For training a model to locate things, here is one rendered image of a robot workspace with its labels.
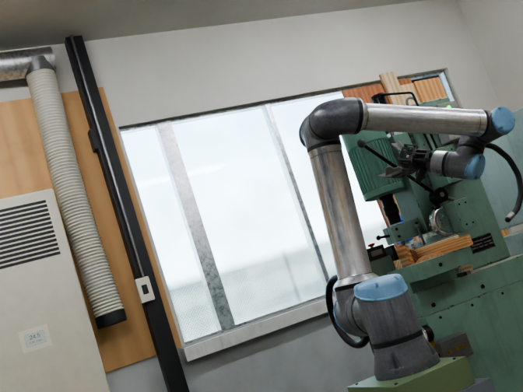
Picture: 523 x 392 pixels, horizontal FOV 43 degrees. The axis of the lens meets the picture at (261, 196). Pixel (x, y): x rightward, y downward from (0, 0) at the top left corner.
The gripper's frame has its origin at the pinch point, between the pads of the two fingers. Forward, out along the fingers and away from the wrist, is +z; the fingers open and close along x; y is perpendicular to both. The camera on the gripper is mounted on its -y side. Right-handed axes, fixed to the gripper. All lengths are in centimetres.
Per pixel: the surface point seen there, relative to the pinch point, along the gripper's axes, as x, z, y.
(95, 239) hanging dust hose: 49, 153, -26
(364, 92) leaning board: -133, 105, -118
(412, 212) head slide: 1.0, -1.4, -34.1
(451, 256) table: 24.1, -28.9, -20.3
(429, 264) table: 31.7, -24.4, -14.9
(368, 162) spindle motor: -5.2, 12.6, -10.3
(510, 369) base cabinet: 46, -49, -58
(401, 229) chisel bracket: 11.3, -1.7, -30.8
